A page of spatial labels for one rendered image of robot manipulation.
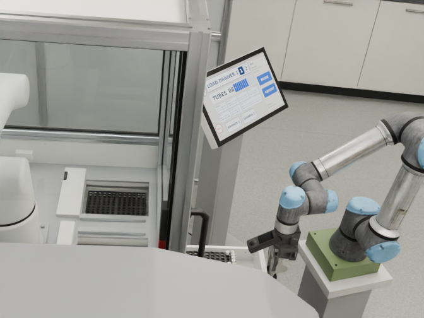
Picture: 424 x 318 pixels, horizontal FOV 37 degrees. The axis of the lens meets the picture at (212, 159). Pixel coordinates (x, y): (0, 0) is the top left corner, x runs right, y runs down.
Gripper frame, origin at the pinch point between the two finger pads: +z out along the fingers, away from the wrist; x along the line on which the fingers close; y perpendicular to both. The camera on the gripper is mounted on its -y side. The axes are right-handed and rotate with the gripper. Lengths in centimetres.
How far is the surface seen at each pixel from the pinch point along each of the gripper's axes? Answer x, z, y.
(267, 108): 93, -9, 11
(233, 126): 76, -9, -6
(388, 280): 11, 15, 51
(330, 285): 7.1, 14.4, 26.9
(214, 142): 67, -7, -15
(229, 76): 92, -25, -9
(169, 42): -47, -106, -43
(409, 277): 85, 90, 108
